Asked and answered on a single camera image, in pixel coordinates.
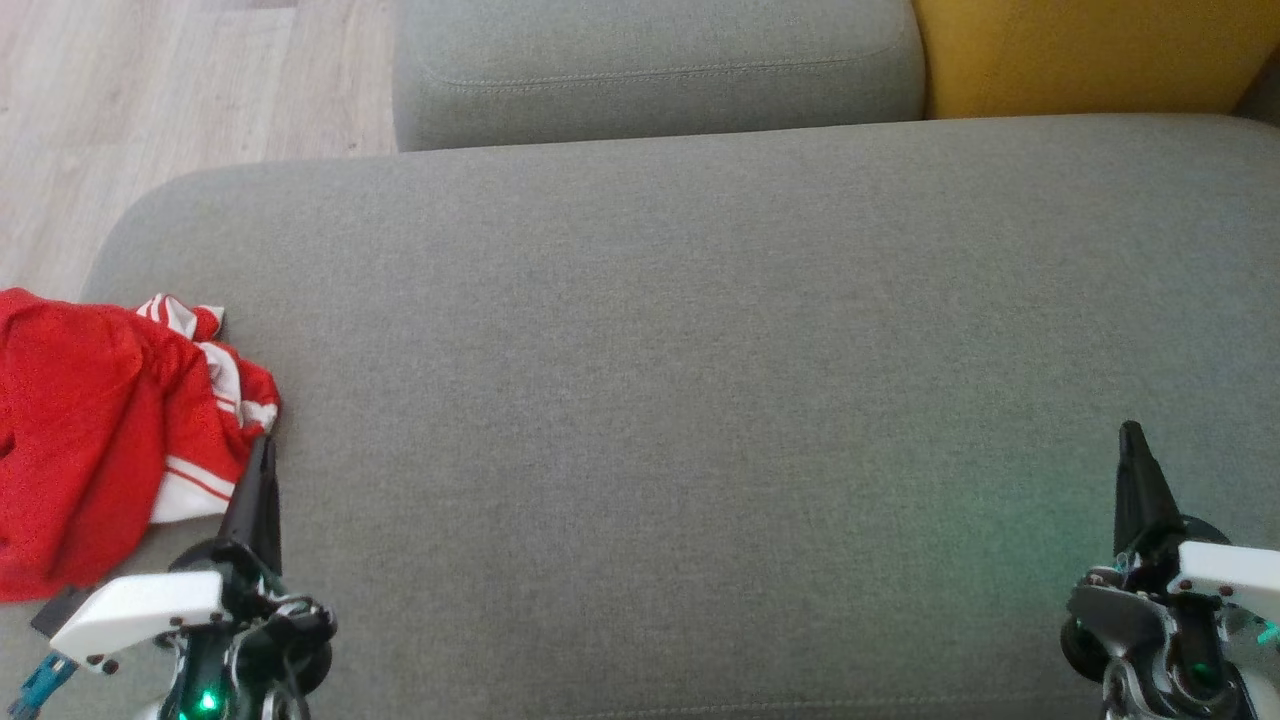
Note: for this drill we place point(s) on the grey fabric sofa seat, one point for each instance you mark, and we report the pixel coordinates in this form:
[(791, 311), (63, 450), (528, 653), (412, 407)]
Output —
[(660, 400)]

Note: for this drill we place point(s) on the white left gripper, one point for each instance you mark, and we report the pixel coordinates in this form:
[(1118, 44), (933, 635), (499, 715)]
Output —
[(140, 610)]

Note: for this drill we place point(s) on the red shorts white stripes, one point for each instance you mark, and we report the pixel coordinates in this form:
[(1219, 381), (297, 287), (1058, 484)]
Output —
[(70, 430)]

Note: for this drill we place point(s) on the large yellow sofa cushion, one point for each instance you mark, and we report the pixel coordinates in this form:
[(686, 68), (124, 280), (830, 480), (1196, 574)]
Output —
[(1090, 55)]

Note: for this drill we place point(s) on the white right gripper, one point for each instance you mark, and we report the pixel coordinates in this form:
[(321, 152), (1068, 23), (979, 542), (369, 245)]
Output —
[(1200, 620)]

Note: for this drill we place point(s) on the grey sofa back cushion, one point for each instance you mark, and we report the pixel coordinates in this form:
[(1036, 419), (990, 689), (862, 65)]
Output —
[(650, 70)]

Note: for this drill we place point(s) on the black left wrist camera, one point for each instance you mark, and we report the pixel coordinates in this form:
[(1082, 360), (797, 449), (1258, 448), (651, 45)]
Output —
[(60, 612)]

